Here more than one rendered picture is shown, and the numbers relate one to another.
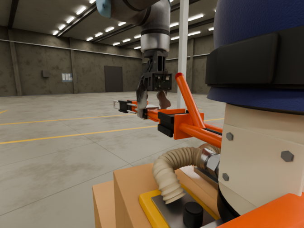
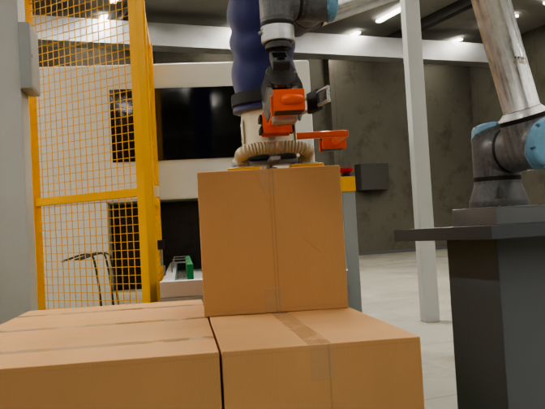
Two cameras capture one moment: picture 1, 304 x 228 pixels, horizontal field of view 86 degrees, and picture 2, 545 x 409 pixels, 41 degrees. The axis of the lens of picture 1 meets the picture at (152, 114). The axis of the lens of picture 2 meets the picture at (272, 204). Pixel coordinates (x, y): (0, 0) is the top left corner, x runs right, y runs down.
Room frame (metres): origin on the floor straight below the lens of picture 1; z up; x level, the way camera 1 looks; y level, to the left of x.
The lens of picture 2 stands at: (2.38, 0.59, 0.77)
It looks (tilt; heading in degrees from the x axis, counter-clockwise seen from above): 2 degrees up; 199
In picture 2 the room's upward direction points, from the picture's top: 3 degrees counter-clockwise
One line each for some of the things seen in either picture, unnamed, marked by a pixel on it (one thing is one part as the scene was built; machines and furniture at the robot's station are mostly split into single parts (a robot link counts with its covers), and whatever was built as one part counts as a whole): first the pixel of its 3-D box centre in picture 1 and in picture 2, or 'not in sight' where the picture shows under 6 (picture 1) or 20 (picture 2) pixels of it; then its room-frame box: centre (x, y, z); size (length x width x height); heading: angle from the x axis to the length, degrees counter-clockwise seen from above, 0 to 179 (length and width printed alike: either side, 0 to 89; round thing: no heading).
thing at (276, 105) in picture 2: (137, 105); (287, 102); (0.73, 0.07, 1.07); 0.08 x 0.07 x 0.05; 25
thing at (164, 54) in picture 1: (155, 72); (279, 67); (0.54, -0.01, 1.21); 0.09 x 0.08 x 0.12; 24
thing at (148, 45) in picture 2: not in sight; (152, 191); (-1.53, -1.54, 1.05); 1.17 x 0.10 x 2.10; 27
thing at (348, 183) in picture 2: not in sight; (353, 286); (-0.87, -0.18, 0.50); 0.07 x 0.07 x 1.00; 27
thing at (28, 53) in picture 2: not in sight; (29, 60); (-0.39, -1.52, 1.62); 0.20 x 0.05 x 0.30; 27
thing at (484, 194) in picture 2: not in sight; (498, 191); (-0.11, 0.50, 0.86); 0.19 x 0.19 x 0.10
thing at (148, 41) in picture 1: (155, 45); (276, 36); (0.55, -0.01, 1.29); 0.10 x 0.09 x 0.05; 114
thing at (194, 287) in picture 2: not in sight; (255, 283); (-0.13, -0.37, 0.58); 0.70 x 0.03 x 0.06; 117
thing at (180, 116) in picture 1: (180, 122); (276, 124); (0.41, -0.07, 1.07); 0.10 x 0.08 x 0.06; 115
